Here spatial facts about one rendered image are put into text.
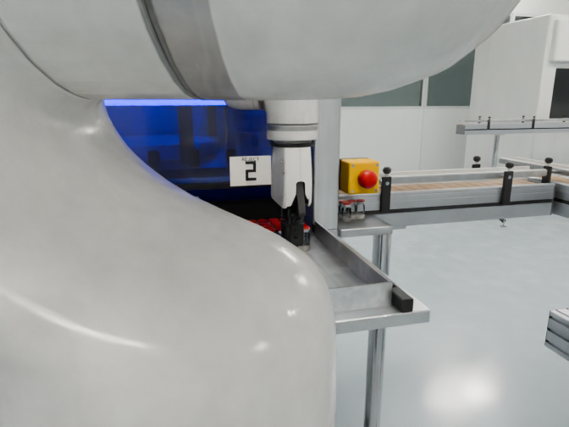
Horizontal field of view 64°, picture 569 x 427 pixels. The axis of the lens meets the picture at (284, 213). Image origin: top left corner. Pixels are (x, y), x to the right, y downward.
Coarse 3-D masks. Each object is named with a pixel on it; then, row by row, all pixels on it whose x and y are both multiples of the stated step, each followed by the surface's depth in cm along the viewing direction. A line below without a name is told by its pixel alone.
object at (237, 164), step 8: (232, 160) 91; (240, 160) 92; (248, 160) 92; (256, 160) 92; (264, 160) 93; (232, 168) 92; (240, 168) 92; (248, 168) 92; (256, 168) 93; (264, 168) 93; (232, 176) 92; (240, 176) 92; (248, 176) 93; (256, 176) 93; (264, 176) 94; (232, 184) 92; (240, 184) 93; (248, 184) 93; (256, 184) 94; (264, 184) 94
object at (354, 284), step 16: (320, 224) 93; (320, 240) 92; (336, 240) 83; (320, 256) 84; (336, 256) 84; (352, 256) 76; (336, 272) 76; (352, 272) 76; (368, 272) 70; (336, 288) 61; (352, 288) 62; (368, 288) 63; (384, 288) 63; (336, 304) 62; (352, 304) 63; (368, 304) 63; (384, 304) 64
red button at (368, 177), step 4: (364, 172) 96; (368, 172) 96; (372, 172) 96; (360, 176) 97; (364, 176) 96; (368, 176) 96; (372, 176) 96; (376, 176) 97; (360, 180) 96; (364, 180) 96; (368, 180) 96; (372, 180) 96; (376, 180) 97; (360, 184) 97; (364, 184) 96; (368, 184) 96; (372, 184) 96; (368, 188) 97
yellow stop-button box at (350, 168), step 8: (344, 160) 101; (352, 160) 100; (360, 160) 100; (368, 160) 100; (376, 160) 100; (344, 168) 100; (352, 168) 98; (360, 168) 98; (368, 168) 99; (376, 168) 99; (344, 176) 101; (352, 176) 98; (344, 184) 101; (352, 184) 98; (376, 184) 100; (352, 192) 99; (360, 192) 99; (368, 192) 100; (376, 192) 101
